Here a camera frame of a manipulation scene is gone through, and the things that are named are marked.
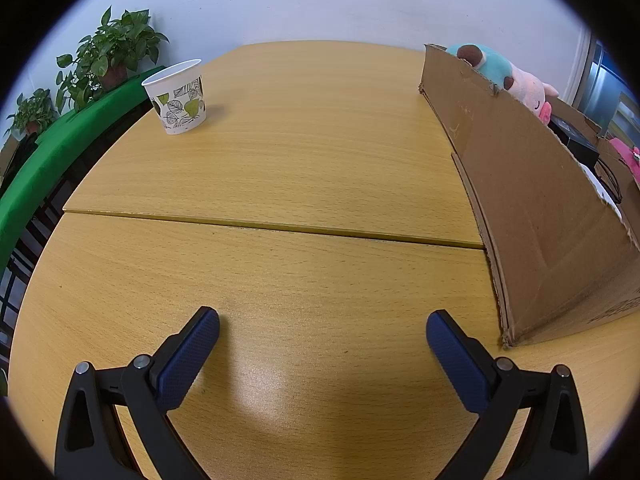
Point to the black metal frame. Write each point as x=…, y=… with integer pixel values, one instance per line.
x=20, y=285

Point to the wooden desktop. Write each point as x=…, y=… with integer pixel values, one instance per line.
x=300, y=160

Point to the leaf print paper cup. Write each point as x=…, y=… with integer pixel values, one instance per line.
x=175, y=95

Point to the pig plush toy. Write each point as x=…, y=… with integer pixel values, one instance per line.
x=500, y=67

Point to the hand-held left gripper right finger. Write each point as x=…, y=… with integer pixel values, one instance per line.
x=457, y=360

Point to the pink plush toy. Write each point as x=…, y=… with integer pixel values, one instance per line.
x=629, y=157

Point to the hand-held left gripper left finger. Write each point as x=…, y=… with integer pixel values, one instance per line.
x=190, y=355

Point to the glass door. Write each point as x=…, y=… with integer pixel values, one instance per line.
x=605, y=90

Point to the small potted green plant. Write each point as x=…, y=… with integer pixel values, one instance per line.
x=35, y=107

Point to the cardboard box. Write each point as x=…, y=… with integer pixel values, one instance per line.
x=525, y=200

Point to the large potted green plant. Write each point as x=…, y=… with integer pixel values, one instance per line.
x=115, y=45

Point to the black box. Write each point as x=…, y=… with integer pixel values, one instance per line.
x=575, y=142

